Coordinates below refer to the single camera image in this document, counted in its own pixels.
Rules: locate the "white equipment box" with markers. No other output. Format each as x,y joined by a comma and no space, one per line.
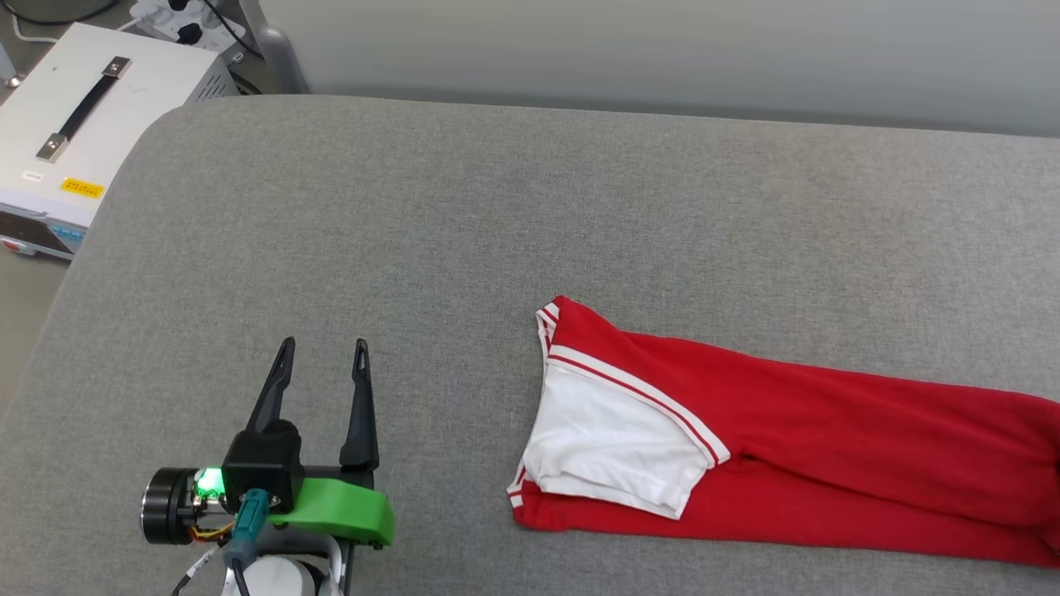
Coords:
124,124

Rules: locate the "black power plug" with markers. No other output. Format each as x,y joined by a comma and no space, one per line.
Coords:
190,33

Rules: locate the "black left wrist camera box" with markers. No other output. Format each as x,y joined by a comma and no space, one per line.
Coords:
263,463

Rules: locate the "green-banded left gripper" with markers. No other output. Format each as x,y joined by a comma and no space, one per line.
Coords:
339,509

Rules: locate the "grey metal stand leg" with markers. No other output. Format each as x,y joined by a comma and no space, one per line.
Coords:
277,50

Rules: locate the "teal left camera plug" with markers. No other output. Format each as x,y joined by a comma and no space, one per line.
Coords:
250,521

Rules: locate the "white power strip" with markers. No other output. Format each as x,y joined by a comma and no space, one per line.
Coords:
161,21

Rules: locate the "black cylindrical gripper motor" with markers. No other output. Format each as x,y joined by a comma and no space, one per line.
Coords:
170,505

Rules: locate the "red and white garment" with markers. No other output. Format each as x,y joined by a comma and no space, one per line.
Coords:
795,447

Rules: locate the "yellow warning sticker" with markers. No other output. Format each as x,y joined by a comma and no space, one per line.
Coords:
83,188

